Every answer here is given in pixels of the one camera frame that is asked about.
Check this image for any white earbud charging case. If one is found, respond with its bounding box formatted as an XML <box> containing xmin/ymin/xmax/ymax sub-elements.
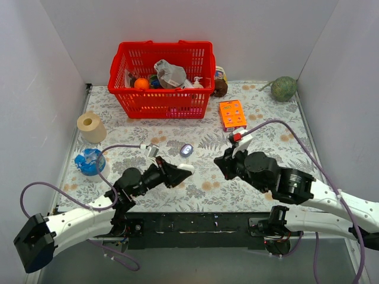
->
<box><xmin>177</xmin><ymin>163</ymin><xmax>195</xmax><ymax>175</ymax></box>

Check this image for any lavender earbud charging case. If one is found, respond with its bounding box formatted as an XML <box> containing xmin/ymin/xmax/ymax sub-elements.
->
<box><xmin>179</xmin><ymin>144</ymin><xmax>194</xmax><ymax>157</ymax></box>

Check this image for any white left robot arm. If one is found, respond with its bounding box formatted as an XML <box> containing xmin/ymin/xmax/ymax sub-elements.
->
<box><xmin>14</xmin><ymin>160</ymin><xmax>195</xmax><ymax>273</ymax></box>

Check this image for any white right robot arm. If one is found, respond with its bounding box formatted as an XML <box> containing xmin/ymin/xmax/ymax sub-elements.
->
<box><xmin>214</xmin><ymin>149</ymin><xmax>378</xmax><ymax>250</ymax></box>

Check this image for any orange snack box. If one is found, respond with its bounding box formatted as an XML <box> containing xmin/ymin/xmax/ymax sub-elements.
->
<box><xmin>219</xmin><ymin>100</ymin><xmax>247</xmax><ymax>132</ymax></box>

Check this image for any floral patterned table mat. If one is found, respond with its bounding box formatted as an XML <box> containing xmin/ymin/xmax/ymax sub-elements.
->
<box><xmin>57</xmin><ymin>80</ymin><xmax>323</xmax><ymax>214</ymax></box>

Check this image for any blue wrapped tissue roll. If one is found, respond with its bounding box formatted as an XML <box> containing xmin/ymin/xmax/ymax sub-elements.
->
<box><xmin>74</xmin><ymin>149</ymin><xmax>111</xmax><ymax>182</ymax></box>

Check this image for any beige paper roll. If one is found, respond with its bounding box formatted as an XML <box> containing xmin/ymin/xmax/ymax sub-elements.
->
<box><xmin>77</xmin><ymin>111</ymin><xmax>107</xmax><ymax>144</ymax></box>

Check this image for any brown jar with label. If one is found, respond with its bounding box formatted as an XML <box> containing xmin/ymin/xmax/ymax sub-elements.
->
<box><xmin>211</xmin><ymin>66</ymin><xmax>228</xmax><ymax>98</ymax></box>

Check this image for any white pump bottle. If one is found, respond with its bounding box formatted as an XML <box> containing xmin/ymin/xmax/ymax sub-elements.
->
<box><xmin>192</xmin><ymin>76</ymin><xmax>203</xmax><ymax>89</ymax></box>

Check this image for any dark green toy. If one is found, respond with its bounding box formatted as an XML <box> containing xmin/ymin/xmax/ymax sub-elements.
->
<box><xmin>148</xmin><ymin>75</ymin><xmax>162</xmax><ymax>89</ymax></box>

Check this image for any orange fruit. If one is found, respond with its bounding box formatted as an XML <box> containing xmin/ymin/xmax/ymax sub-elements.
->
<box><xmin>134</xmin><ymin>78</ymin><xmax>150</xmax><ymax>89</ymax></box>

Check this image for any grey crumpled bag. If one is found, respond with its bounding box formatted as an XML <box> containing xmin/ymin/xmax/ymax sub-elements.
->
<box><xmin>154</xmin><ymin>59</ymin><xmax>187</xmax><ymax>89</ymax></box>

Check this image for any green melon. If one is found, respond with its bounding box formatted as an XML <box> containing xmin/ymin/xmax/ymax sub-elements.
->
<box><xmin>258</xmin><ymin>76</ymin><xmax>297</xmax><ymax>102</ymax></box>

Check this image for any red plastic shopping basket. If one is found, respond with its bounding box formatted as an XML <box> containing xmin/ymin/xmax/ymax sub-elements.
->
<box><xmin>108</xmin><ymin>40</ymin><xmax>216</xmax><ymax>119</ymax></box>

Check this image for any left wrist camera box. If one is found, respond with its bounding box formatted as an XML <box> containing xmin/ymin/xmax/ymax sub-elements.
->
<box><xmin>139</xmin><ymin>143</ymin><xmax>159</xmax><ymax>163</ymax></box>

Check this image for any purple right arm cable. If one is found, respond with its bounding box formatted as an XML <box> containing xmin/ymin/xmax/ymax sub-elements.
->
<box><xmin>241</xmin><ymin>120</ymin><xmax>367</xmax><ymax>284</ymax></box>

